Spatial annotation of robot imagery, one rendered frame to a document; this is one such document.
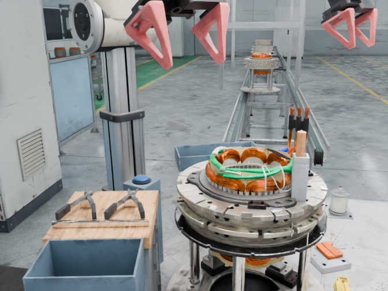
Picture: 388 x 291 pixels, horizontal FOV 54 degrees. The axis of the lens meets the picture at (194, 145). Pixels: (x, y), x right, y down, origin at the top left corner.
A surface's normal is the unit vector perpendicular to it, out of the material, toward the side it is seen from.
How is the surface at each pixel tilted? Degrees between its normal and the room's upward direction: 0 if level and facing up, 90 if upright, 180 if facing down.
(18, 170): 90
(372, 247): 0
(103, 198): 0
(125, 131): 90
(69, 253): 90
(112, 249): 90
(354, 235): 0
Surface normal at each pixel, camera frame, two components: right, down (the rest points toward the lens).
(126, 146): 0.68, 0.22
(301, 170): -0.18, 0.30
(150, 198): -0.01, -0.95
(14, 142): 0.98, 0.04
